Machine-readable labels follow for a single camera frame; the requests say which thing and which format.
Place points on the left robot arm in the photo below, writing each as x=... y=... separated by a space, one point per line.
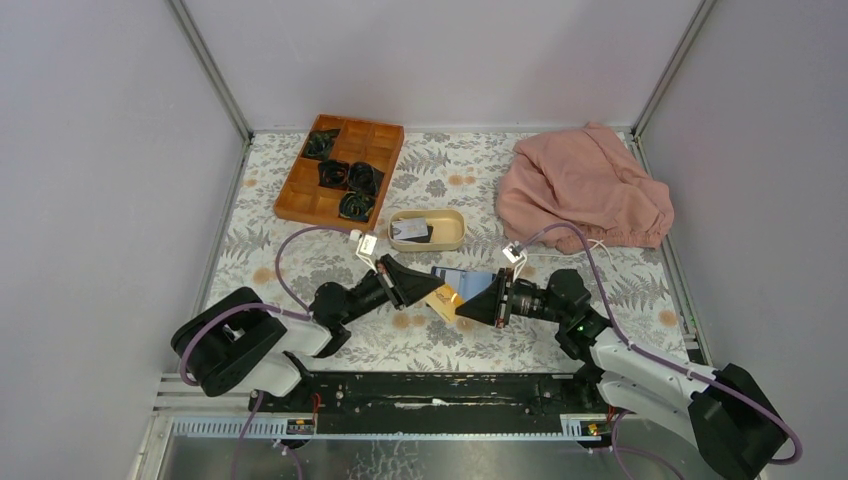
x=243 y=341

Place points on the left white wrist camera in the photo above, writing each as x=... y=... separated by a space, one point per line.
x=366 y=243

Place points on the black rolled item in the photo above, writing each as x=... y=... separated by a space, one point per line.
x=333 y=174
x=365 y=178
x=319 y=144
x=356 y=206

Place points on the black rolled item middle left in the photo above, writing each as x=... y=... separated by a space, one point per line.
x=333 y=174

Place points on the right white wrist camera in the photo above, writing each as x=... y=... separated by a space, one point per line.
x=516 y=255

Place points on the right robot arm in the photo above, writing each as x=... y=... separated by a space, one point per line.
x=723 y=413

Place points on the gold credit card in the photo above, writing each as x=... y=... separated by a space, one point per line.
x=445 y=300

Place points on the floral table mat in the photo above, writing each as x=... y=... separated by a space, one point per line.
x=284 y=264

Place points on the silver VIP card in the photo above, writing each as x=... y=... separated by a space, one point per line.
x=408 y=227

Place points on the black rolled item bottom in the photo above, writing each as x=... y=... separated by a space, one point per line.
x=356 y=206

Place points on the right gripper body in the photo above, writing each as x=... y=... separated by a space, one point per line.
x=501 y=298

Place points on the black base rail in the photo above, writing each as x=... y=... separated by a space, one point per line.
x=439 y=403

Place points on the cream oval tray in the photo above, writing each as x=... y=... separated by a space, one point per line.
x=449 y=230

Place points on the blue leather card holder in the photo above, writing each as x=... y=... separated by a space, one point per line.
x=467 y=284

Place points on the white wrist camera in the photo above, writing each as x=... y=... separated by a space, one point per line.
x=366 y=243
x=516 y=255

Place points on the black rolled item middle right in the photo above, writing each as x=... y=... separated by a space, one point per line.
x=365 y=178

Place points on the black rolled item top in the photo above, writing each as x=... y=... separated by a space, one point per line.
x=319 y=144

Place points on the pink cloth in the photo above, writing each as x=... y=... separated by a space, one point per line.
x=588 y=177

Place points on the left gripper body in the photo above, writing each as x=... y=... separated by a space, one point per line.
x=391 y=283

